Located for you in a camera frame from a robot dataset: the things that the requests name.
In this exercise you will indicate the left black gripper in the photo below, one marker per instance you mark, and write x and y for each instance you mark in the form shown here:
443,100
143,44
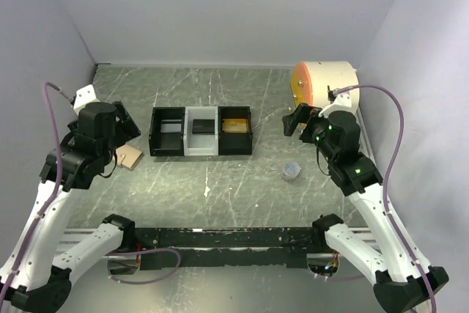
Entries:
127,126

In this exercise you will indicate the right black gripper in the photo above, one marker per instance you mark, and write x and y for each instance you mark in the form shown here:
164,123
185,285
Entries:
300,114

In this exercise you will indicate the tan leather card holder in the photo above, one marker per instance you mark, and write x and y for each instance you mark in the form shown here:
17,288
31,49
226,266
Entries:
128,157

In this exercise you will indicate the three-compartment black white tray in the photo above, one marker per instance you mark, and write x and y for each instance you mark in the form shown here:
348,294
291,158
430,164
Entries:
189,145

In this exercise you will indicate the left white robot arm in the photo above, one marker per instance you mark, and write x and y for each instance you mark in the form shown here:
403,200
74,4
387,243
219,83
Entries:
36,278

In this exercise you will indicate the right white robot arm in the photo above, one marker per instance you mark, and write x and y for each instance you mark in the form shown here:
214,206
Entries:
401,276

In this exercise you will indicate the silver card in tray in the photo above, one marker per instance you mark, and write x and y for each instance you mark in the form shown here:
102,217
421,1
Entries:
171,126

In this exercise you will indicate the black card in tray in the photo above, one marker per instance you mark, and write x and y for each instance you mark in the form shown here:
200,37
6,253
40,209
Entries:
203,127

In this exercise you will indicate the gold card in tray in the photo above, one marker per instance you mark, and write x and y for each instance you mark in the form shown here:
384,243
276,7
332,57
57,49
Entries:
235,125

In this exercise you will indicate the cream drum with orange face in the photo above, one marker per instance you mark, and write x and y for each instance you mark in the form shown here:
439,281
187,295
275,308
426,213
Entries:
310,82

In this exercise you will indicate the small clear plastic cap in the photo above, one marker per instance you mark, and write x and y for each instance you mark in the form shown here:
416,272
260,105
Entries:
290,171

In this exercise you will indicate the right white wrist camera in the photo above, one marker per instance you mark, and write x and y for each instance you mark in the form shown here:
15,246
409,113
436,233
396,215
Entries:
338,101

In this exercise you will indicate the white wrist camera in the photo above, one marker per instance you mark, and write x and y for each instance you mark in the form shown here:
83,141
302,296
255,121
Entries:
84,96
338,101

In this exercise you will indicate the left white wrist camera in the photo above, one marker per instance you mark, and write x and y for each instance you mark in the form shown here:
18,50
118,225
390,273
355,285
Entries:
84,96

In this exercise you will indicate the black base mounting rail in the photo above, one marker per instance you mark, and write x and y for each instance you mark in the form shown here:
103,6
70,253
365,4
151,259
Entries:
291,247

